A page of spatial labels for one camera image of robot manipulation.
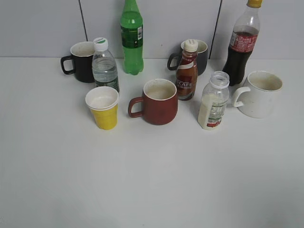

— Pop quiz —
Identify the green soda bottle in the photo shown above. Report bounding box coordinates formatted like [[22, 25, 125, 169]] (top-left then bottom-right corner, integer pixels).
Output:
[[120, 0, 144, 75]]

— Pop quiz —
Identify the cola bottle yellow cap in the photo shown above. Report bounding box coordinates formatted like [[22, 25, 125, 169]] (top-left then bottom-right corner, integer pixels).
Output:
[[223, 0, 262, 86]]

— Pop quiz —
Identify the red ceramic mug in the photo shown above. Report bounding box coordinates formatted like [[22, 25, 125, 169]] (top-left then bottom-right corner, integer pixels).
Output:
[[128, 79, 178, 125]]

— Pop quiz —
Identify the black ceramic mug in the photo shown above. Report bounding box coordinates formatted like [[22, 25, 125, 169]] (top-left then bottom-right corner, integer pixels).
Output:
[[60, 41, 95, 83]]

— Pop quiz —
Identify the brown coffee drink bottle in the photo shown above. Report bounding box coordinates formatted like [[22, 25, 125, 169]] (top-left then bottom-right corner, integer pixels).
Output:
[[176, 39, 198, 101]]

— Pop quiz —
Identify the clear milk bottle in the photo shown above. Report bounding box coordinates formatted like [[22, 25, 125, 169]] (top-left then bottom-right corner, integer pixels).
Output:
[[198, 71, 229, 130]]

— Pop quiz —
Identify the white ceramic mug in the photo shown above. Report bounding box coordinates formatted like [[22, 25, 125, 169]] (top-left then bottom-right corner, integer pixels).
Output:
[[231, 71, 283, 119]]

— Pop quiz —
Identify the dark grey ceramic mug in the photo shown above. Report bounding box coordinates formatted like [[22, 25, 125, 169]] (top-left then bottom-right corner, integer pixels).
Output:
[[167, 39, 208, 76]]

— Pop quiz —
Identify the clear water bottle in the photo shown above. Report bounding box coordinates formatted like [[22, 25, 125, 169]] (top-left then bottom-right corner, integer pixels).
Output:
[[92, 38, 120, 92]]

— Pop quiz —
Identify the yellow paper cup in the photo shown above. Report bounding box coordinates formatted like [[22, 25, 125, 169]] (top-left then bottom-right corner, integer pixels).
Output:
[[85, 86, 119, 130]]

